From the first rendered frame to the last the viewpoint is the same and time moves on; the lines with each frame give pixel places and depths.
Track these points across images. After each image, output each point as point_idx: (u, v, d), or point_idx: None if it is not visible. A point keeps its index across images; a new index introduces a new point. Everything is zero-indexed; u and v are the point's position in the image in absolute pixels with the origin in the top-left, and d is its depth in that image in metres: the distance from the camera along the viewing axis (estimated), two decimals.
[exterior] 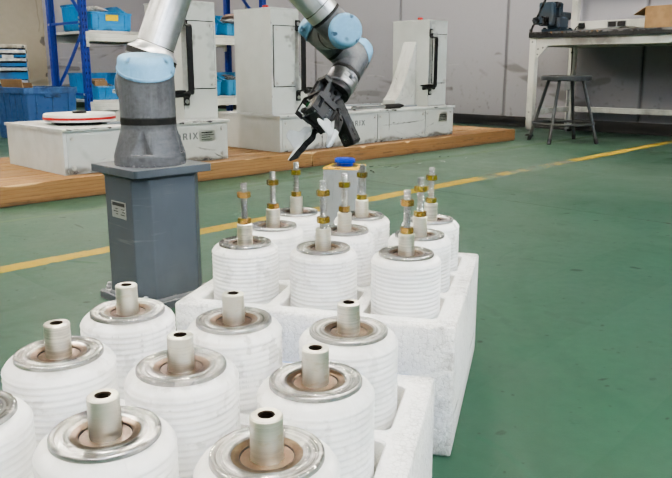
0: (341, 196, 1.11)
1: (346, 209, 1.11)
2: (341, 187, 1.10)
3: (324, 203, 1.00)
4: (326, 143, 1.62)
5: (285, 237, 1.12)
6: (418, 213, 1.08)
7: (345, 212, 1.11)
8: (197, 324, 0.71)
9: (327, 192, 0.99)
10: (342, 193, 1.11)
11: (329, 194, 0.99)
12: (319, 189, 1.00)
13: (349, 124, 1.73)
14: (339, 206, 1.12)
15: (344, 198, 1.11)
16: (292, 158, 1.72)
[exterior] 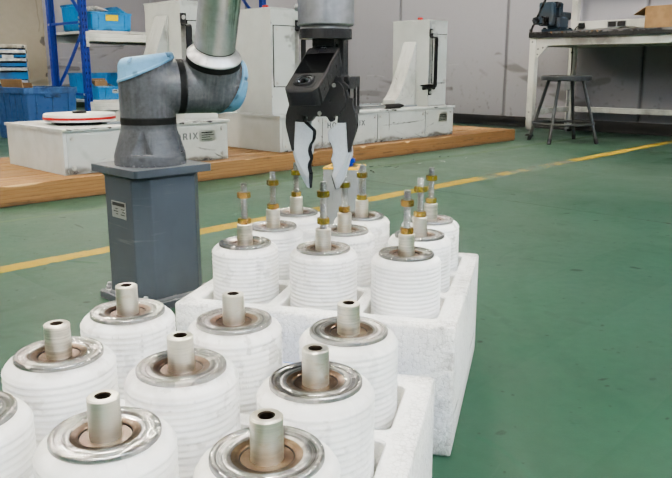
0: (341, 196, 1.11)
1: (346, 209, 1.11)
2: (341, 187, 1.10)
3: (325, 203, 1.00)
4: (312, 176, 1.00)
5: (285, 237, 1.12)
6: (418, 213, 1.08)
7: (345, 212, 1.11)
8: (197, 324, 0.71)
9: (325, 192, 1.01)
10: (342, 193, 1.11)
11: (322, 193, 1.01)
12: (321, 191, 0.99)
13: None
14: (339, 206, 1.12)
15: (344, 198, 1.11)
16: (334, 182, 0.99)
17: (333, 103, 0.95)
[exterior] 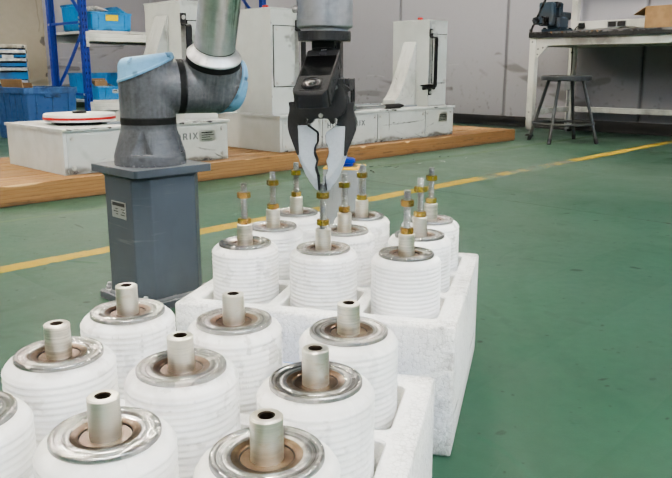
0: (341, 196, 1.11)
1: (346, 209, 1.11)
2: (341, 187, 1.10)
3: (323, 205, 1.00)
4: (319, 178, 1.00)
5: (285, 237, 1.12)
6: (418, 213, 1.08)
7: (345, 212, 1.11)
8: (197, 324, 0.71)
9: (325, 195, 0.99)
10: (342, 193, 1.11)
11: (328, 197, 0.99)
12: (320, 191, 1.00)
13: None
14: (339, 206, 1.12)
15: (344, 198, 1.11)
16: (326, 183, 0.99)
17: (335, 105, 0.95)
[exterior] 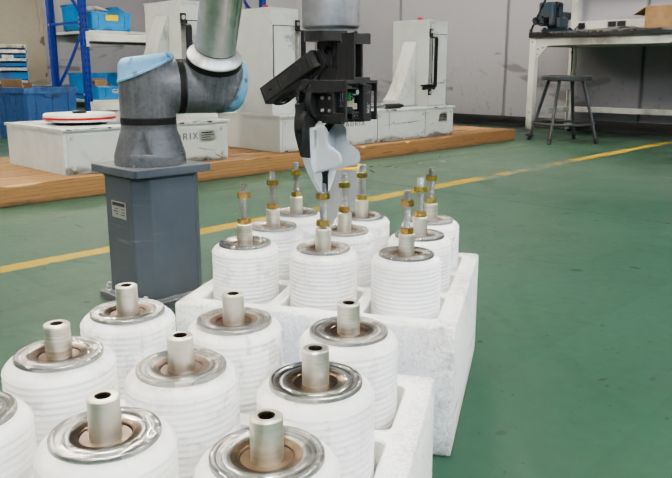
0: (341, 196, 1.11)
1: (346, 209, 1.11)
2: (341, 187, 1.10)
3: (326, 206, 1.00)
4: (326, 179, 1.00)
5: (285, 237, 1.12)
6: (418, 213, 1.08)
7: (345, 212, 1.11)
8: (197, 324, 0.71)
9: (328, 194, 1.00)
10: (342, 193, 1.11)
11: (326, 196, 1.01)
12: (319, 193, 0.99)
13: None
14: (339, 206, 1.12)
15: (344, 198, 1.11)
16: (319, 184, 0.99)
17: None
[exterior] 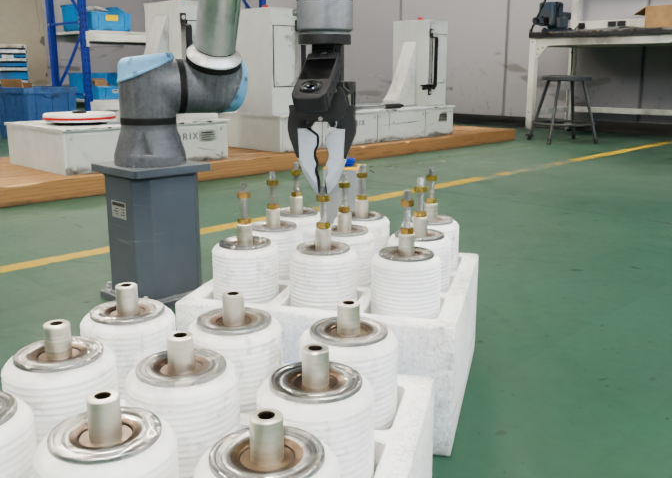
0: (341, 196, 1.11)
1: (346, 209, 1.11)
2: (341, 187, 1.10)
3: (326, 208, 1.00)
4: (319, 181, 1.00)
5: (285, 237, 1.12)
6: (418, 213, 1.08)
7: (345, 212, 1.11)
8: (197, 324, 0.71)
9: (328, 197, 1.00)
10: (342, 193, 1.11)
11: (328, 198, 1.01)
12: (318, 195, 1.00)
13: None
14: (339, 206, 1.12)
15: (344, 198, 1.11)
16: (326, 186, 0.99)
17: (334, 108, 0.95)
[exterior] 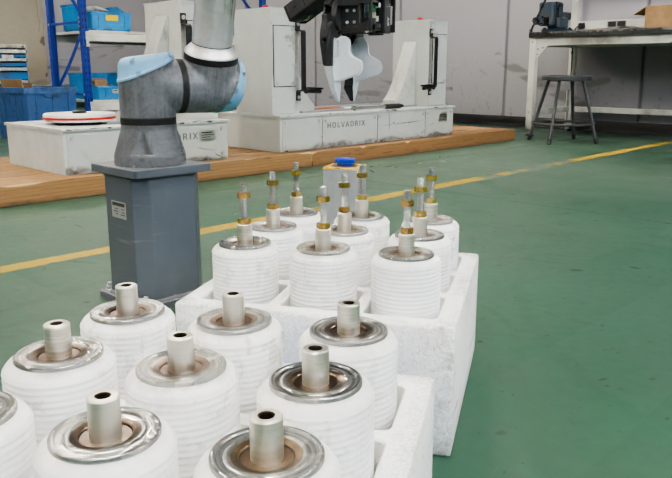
0: (341, 196, 1.11)
1: (346, 209, 1.11)
2: (341, 187, 1.10)
3: (319, 208, 1.00)
4: (351, 90, 1.09)
5: (285, 237, 1.12)
6: (418, 213, 1.08)
7: (345, 212, 1.11)
8: (197, 324, 0.71)
9: (317, 198, 1.00)
10: (342, 193, 1.11)
11: (317, 200, 0.99)
12: (327, 195, 1.00)
13: None
14: (339, 206, 1.12)
15: (344, 198, 1.11)
16: (337, 95, 1.07)
17: None
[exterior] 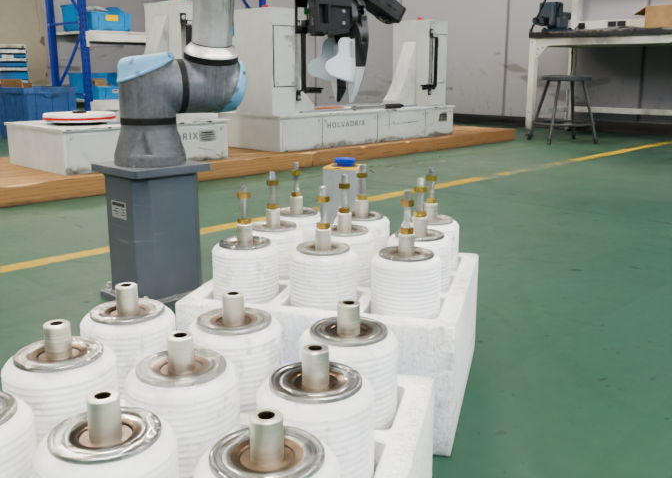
0: (341, 197, 1.11)
1: (346, 210, 1.11)
2: (341, 188, 1.10)
3: (319, 208, 1.00)
4: (348, 91, 1.07)
5: (285, 237, 1.12)
6: (418, 213, 1.08)
7: (345, 213, 1.11)
8: (197, 324, 0.71)
9: (317, 198, 1.00)
10: (342, 194, 1.11)
11: (317, 200, 0.99)
12: (327, 195, 1.00)
13: (381, 1, 1.06)
14: (339, 207, 1.12)
15: (344, 199, 1.11)
16: (340, 95, 1.10)
17: None
